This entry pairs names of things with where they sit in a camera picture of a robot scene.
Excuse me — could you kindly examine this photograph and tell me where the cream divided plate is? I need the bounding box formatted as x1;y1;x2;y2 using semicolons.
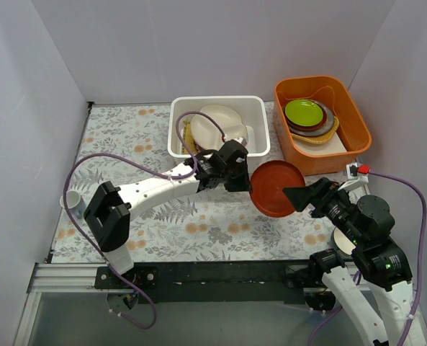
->
191;105;245;150

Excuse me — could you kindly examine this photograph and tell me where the red brown plate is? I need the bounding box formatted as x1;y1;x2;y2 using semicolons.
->
250;160;305;218

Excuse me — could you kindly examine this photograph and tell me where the pale blue rimmed plate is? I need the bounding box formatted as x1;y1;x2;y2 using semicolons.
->
242;126;250;147

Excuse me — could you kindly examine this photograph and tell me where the yellow bamboo mat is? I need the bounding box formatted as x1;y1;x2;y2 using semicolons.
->
181;119;197;155

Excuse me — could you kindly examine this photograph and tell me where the pink polka dot plate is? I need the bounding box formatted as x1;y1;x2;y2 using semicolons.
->
194;142;204;154

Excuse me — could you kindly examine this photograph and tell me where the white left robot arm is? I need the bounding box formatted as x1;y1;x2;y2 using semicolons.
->
84;140;251;288

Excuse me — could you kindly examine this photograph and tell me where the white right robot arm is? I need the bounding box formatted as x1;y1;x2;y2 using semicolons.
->
283;178;426;345

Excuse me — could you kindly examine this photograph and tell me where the white board in bin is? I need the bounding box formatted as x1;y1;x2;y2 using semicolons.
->
294;133;346;156

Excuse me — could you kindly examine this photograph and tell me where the white plastic bin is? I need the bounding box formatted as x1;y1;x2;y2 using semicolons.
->
168;96;271;173

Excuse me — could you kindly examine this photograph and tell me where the orange plastic bin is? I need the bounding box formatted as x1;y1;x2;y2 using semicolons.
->
273;76;372;176

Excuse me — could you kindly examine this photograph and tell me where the black rimmed white bowl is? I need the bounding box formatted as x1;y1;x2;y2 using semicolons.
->
331;228;355;259

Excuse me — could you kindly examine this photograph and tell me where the woven yellow basket tray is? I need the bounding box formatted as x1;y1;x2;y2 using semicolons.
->
290;116;340;145

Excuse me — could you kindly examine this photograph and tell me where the brown plate under green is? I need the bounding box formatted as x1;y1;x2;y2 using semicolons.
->
287;102;328;132

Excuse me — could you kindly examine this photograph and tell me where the grey round plate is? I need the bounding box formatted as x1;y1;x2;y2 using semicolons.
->
289;102;335;137

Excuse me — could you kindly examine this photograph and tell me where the floral table mat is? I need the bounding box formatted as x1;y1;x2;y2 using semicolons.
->
70;105;334;262

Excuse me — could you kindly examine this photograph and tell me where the white small cup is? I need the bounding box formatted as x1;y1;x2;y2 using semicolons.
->
66;190;86;220

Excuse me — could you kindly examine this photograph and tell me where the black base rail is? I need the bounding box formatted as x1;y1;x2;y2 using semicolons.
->
94;259;336;311

